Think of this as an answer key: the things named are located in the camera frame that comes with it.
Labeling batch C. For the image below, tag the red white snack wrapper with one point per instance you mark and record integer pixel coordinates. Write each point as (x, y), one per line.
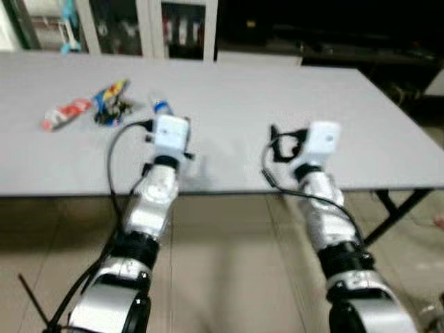
(66, 113)

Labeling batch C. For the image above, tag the clear blue-label plastic bottle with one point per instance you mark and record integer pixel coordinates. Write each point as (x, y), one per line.
(161, 106)

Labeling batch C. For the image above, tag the silver metal object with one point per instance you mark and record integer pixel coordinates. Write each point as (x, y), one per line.
(431, 320)

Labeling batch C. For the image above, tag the crumpled black wrapper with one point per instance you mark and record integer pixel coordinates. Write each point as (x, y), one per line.
(111, 113)

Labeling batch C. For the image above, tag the blue yellow snack wrapper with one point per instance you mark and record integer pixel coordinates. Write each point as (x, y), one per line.
(113, 90)

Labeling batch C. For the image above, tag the blue hanging cloth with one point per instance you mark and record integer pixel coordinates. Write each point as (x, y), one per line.
(69, 31)

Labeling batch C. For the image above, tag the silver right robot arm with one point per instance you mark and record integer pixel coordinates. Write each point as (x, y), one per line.
(329, 215)

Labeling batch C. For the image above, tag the black table leg frame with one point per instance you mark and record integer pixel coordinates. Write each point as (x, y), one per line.
(399, 214)

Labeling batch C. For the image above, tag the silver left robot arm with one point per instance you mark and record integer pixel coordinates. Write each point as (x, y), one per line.
(156, 201)

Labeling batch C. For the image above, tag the white flat panel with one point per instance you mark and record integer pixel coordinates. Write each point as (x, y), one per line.
(260, 59)

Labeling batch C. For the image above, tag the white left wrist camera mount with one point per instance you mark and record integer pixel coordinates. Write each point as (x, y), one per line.
(171, 133)

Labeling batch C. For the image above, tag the white glass door cabinet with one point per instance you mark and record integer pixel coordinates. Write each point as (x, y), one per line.
(156, 28)

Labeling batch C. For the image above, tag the thin black rod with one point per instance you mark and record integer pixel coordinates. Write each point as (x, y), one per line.
(31, 297)

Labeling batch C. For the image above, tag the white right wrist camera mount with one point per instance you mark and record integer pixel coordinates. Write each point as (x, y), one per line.
(323, 141)

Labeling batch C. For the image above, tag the person's fingers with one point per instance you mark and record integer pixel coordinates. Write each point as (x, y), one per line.
(438, 220)

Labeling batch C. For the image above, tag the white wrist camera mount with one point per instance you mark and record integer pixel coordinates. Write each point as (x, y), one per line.
(171, 133)
(323, 141)

